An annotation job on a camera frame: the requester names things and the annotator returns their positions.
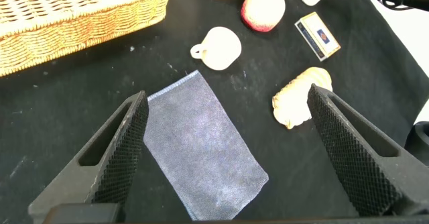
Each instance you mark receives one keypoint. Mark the striped bread loaf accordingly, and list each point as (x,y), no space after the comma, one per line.
(295,103)

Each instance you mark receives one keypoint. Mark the wicker basket holding household items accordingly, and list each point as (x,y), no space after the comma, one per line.
(67,26)

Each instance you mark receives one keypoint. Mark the small cream espresso cup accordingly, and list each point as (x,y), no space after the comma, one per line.
(221,49)

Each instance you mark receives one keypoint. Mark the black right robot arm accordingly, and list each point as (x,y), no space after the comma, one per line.
(419,143)

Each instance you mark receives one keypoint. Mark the grey folded towel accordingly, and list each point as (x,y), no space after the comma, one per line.
(201,150)

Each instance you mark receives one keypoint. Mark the cream playing card box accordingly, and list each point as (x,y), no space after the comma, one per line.
(318,36)

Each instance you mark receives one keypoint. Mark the black table cloth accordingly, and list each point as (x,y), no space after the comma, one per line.
(50,110)

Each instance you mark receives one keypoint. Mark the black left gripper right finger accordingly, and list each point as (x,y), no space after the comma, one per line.
(368,170)

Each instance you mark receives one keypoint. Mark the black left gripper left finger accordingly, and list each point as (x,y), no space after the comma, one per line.
(83,183)

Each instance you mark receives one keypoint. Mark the red apple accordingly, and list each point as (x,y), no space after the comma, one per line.
(263,9)

